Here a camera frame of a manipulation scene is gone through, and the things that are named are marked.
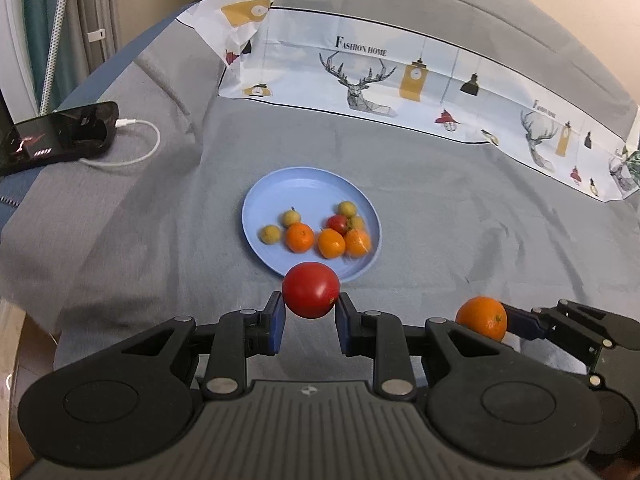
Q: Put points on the white door frame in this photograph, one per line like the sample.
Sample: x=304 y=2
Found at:
x=15 y=60

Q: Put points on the grey folded quilt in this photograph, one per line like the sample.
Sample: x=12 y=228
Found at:
x=450 y=0

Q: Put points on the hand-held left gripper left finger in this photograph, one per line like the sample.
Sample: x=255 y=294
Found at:
x=276 y=325

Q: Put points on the black smartphone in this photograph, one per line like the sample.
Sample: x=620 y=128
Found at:
x=60 y=135

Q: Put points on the orange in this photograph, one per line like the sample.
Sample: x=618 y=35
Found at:
x=299 y=238
x=481 y=318
x=358 y=244
x=331 y=243

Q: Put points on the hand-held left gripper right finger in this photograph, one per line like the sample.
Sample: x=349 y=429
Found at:
x=345 y=330

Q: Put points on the white deer printed blanket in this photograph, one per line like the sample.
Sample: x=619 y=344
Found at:
x=300 y=75

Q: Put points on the grey curtain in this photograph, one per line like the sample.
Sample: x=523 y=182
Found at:
x=95 y=0

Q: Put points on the blue plate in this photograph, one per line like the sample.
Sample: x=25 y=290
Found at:
x=300 y=190

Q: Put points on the white curtain clip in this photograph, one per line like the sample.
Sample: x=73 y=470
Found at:
x=96 y=35

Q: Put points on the teal curtain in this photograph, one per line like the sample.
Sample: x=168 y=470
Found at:
x=35 y=20

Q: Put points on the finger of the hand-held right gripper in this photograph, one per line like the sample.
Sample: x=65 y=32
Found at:
x=522 y=322

